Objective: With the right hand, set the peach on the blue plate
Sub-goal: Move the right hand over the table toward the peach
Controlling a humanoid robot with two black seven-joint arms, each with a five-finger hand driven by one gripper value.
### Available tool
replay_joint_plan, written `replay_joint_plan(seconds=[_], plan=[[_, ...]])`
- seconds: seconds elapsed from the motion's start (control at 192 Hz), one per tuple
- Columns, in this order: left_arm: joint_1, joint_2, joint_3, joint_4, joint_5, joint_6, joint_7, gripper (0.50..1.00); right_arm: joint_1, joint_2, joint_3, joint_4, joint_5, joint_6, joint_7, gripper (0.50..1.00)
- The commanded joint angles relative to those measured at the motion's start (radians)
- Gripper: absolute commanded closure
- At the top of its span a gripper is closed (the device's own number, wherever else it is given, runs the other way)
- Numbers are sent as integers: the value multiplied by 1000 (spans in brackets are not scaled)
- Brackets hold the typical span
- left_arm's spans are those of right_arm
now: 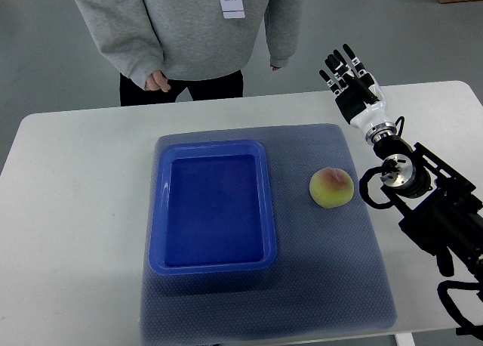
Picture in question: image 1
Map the person's bare hand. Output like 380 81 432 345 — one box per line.
144 70 171 93

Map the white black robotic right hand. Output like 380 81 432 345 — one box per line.
319 44 397 145

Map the yellow-pink peach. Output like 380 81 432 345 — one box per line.
309 167 355 209

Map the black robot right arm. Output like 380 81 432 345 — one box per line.
359 118 482 339

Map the person in grey sweatshirt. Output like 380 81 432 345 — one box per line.
75 0 303 107

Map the white name badge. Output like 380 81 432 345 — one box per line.
220 0 245 19

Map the blue plastic tray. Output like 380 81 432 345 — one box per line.
148 140 277 276

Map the blue-grey textured mat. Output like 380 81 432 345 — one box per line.
140 124 397 345

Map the white table leg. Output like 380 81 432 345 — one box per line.
394 332 415 346

